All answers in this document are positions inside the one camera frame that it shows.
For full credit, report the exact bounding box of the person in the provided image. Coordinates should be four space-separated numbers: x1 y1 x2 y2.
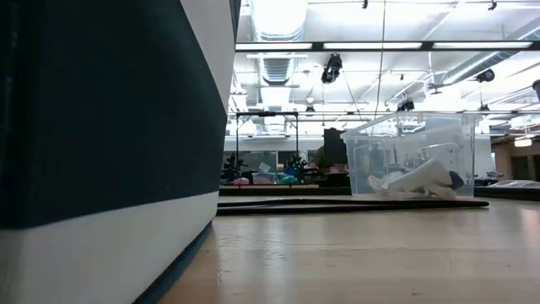
314 145 328 170

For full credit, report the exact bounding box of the black background monitor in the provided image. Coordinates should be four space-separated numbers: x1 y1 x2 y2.
323 128 349 166

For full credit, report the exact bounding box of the white sock with dark toe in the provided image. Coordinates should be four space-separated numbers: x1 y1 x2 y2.
366 158 465 200

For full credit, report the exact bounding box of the clear plastic bin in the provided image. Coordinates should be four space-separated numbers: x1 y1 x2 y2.
340 111 483 199

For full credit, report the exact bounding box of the white fabric bundle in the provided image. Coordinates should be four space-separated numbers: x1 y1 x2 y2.
491 179 540 190

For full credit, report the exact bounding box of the black overhead light beam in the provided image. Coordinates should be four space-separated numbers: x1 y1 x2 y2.
235 41 540 52

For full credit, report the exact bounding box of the black background rig frame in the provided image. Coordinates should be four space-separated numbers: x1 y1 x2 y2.
235 111 300 161

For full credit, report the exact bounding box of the black overhead camera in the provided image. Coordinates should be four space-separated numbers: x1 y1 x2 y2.
320 53 343 84

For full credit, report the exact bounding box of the silver ventilation duct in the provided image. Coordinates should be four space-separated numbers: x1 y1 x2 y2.
248 0 309 85

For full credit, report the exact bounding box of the black aluminium table frame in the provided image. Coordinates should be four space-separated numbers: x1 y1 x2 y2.
474 185 540 199

